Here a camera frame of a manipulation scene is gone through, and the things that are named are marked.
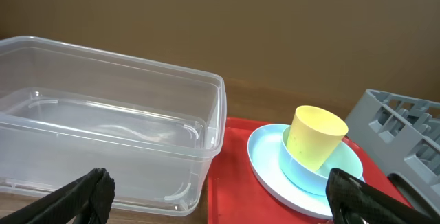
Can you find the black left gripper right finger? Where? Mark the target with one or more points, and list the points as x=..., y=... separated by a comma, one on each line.
x=353, y=201

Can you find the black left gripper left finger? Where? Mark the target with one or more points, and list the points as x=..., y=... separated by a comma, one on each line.
x=87, y=200

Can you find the light blue bowl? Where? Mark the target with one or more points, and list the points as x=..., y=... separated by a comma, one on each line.
x=343, y=157

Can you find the yellow plastic cup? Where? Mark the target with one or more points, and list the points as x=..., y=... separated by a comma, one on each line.
x=314, y=135

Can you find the light blue plate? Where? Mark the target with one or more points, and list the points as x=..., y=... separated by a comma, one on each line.
x=263, y=148

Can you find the grey dishwasher rack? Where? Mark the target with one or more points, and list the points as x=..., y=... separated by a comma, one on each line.
x=401, y=135

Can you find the clear plastic storage bin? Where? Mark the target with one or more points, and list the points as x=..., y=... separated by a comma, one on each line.
x=67, y=109

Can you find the red plastic tray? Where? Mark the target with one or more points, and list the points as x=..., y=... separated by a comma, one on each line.
x=234, y=193

